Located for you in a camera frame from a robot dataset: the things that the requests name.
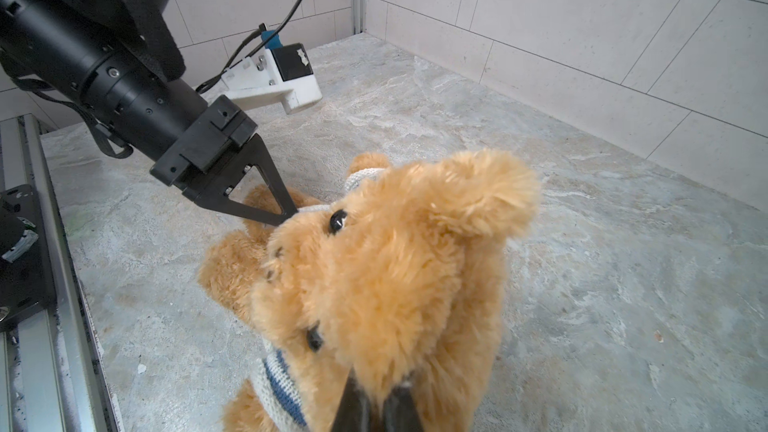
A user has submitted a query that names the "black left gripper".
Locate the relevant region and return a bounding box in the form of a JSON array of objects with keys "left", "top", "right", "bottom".
[{"left": 1, "top": 0, "right": 298, "bottom": 226}]

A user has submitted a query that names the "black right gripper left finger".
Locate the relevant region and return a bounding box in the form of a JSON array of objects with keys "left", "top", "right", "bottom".
[{"left": 330, "top": 371, "right": 384, "bottom": 432}]

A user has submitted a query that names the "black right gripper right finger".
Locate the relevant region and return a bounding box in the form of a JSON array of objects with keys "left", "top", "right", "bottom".
[{"left": 383, "top": 386, "right": 424, "bottom": 432}]

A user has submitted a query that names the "blue white striped knit sweater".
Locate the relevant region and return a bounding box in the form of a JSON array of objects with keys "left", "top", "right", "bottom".
[{"left": 249, "top": 153, "right": 390, "bottom": 431}]

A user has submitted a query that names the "tan plush teddy bear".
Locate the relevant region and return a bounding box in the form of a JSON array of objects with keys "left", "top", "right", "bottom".
[{"left": 198, "top": 150, "right": 540, "bottom": 431}]

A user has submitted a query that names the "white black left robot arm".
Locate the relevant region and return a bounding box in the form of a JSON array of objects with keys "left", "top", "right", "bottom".
[{"left": 1, "top": 0, "right": 319, "bottom": 226}]

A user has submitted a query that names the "thin black left camera cable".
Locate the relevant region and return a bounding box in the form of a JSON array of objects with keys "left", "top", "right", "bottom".
[{"left": 194, "top": 0, "right": 325, "bottom": 96}]

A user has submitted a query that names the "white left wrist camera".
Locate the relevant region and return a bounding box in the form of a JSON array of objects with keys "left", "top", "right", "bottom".
[{"left": 212, "top": 43, "right": 322, "bottom": 114}]

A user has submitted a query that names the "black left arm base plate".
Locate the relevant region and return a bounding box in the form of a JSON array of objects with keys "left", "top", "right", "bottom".
[{"left": 1, "top": 184, "right": 56, "bottom": 332}]

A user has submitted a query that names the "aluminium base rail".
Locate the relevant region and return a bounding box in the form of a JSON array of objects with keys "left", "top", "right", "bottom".
[{"left": 1, "top": 114, "right": 121, "bottom": 431}]

